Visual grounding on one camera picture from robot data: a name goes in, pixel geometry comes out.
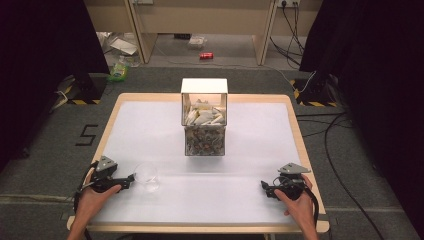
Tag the clear box with white lid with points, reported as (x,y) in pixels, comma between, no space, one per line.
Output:
(204,113)

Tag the pile of colourful wrapped sweets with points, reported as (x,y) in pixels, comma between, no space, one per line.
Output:
(204,141)

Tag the small black box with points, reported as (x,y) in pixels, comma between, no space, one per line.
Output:
(182,36)

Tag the person's left hand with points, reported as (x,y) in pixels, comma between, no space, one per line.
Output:
(95,203)

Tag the clear glass cup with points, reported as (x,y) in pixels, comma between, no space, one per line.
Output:
(146,176)

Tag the white wall socket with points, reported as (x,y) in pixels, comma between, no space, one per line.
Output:
(288,3)

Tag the stand base with hazard tape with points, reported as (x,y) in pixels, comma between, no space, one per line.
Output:
(83,90)
(313,93)

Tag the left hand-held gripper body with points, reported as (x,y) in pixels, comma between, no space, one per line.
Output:
(104,173)

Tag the wooden table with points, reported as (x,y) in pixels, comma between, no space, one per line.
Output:
(296,120)

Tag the pile of white packets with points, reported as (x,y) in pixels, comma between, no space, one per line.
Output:
(204,116)

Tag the black curtain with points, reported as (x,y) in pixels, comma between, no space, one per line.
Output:
(43,66)
(376,83)

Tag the red drink can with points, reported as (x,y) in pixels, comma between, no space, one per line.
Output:
(206,55)

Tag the person's right hand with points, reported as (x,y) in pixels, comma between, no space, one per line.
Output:
(299,208)

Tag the crumpled clear plastic bags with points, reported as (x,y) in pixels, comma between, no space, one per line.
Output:
(121,46)

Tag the small clear plastic box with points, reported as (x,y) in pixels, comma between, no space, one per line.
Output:
(197,42)

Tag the green wipes packet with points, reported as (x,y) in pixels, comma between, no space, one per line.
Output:
(118,71)

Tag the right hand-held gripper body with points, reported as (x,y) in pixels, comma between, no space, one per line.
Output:
(290,181)

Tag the white table mat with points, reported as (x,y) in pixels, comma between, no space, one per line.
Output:
(206,186)

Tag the beige wooden desk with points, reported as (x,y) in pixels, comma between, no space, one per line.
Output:
(200,20)

